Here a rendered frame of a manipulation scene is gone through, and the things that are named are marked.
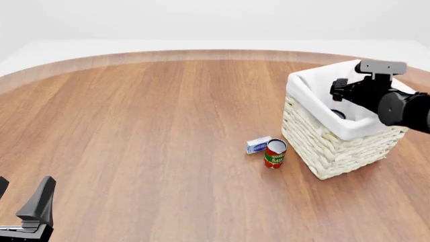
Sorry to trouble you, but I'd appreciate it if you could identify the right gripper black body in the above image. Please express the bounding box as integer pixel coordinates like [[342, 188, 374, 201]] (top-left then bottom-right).
[[329, 78, 351, 102]]

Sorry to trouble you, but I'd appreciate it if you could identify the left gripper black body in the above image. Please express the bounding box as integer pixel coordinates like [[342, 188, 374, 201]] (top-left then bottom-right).
[[0, 220, 54, 242]]

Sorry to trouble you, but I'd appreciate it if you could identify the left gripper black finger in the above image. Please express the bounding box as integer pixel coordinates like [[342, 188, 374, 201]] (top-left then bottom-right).
[[0, 175, 9, 200], [15, 175, 56, 227]]

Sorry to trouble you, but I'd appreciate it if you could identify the white woven basket with liner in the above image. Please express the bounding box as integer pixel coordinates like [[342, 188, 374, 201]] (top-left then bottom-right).
[[281, 58, 418, 181]]

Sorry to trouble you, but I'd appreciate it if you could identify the white and blue cream cheese box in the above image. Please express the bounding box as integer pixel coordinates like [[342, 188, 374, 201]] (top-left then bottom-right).
[[245, 135, 273, 155]]

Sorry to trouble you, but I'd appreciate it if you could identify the grey plate on black stalk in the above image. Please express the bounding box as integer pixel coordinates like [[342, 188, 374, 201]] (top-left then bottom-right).
[[355, 59, 409, 82]]

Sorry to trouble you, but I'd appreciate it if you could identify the red tomato sauce tin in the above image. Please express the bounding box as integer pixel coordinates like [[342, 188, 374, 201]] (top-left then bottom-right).
[[263, 137, 289, 170]]

